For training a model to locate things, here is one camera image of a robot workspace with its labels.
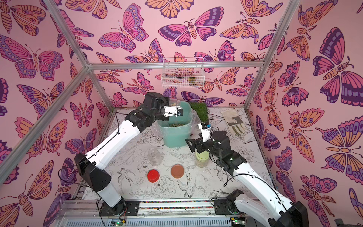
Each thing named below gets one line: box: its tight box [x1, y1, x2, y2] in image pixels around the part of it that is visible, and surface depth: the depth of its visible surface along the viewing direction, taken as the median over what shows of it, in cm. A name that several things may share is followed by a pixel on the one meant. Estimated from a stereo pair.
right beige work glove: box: [221, 108, 246, 137], surface depth 112 cm
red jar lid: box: [146, 169, 160, 183], surface depth 86 cm
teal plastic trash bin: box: [157, 101, 193, 149], surface depth 81 cm
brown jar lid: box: [170, 163, 185, 179], surface depth 87 cm
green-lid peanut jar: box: [195, 150, 210, 168], surface depth 80 cm
